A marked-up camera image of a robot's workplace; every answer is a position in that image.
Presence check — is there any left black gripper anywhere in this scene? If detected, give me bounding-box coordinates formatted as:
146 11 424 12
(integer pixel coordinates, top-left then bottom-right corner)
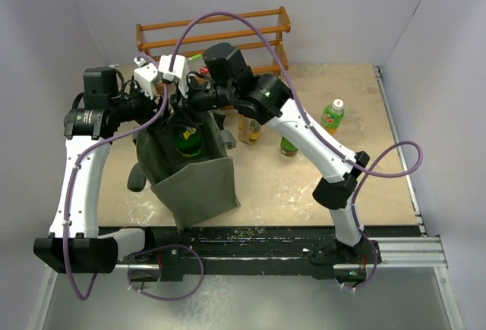
110 77 171 133

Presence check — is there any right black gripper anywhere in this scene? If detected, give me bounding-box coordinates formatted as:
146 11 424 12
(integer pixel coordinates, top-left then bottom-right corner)
168 72 237 128

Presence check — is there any green soda bottle yellow label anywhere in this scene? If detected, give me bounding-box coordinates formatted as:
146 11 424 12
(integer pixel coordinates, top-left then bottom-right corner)
175 127 202 158

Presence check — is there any grey-green canvas bag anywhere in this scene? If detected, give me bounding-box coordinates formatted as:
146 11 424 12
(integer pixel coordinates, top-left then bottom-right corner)
127 112 240 230

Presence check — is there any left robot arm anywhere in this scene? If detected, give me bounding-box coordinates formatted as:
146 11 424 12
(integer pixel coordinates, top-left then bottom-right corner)
33 63 158 274

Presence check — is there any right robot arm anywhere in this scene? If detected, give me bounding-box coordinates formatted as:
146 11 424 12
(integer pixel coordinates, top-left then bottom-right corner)
158 42 370 262

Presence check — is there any green-capped marker pen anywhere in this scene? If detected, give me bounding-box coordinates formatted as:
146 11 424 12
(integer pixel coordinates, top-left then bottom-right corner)
188 53 202 61

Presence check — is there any blue orange juice carton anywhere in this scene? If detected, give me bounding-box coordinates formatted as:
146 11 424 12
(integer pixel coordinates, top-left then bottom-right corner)
238 115 262 145

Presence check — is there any wooden three-tier rack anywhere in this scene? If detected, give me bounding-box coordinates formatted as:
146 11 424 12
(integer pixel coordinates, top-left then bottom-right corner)
136 7 291 94

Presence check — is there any green glass bottle gold cap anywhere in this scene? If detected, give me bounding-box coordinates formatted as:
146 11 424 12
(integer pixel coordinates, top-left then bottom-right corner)
280 137 298 157

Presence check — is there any orange drink plastic bottle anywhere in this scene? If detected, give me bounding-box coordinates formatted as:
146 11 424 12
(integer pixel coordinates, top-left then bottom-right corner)
320 99 345 136

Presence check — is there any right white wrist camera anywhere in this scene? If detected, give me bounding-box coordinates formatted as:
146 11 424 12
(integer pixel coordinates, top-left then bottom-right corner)
158 55 189 99

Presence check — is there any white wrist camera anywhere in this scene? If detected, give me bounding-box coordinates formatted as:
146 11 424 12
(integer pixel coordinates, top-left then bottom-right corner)
158 55 189 99
133 58 159 100

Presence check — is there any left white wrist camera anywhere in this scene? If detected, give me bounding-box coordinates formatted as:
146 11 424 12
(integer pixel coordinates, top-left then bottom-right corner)
133 58 159 100

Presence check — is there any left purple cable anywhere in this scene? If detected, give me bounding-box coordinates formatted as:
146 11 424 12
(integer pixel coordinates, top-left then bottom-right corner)
62 55 170 302

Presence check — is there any purple cable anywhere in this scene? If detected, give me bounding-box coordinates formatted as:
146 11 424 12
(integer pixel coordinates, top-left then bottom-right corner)
170 11 424 293
62 55 170 302

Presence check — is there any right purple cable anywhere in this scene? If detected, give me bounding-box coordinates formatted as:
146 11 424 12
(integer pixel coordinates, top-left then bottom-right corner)
170 11 424 293

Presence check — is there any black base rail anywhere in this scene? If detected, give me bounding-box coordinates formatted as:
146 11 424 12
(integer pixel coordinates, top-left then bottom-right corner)
102 225 380 281

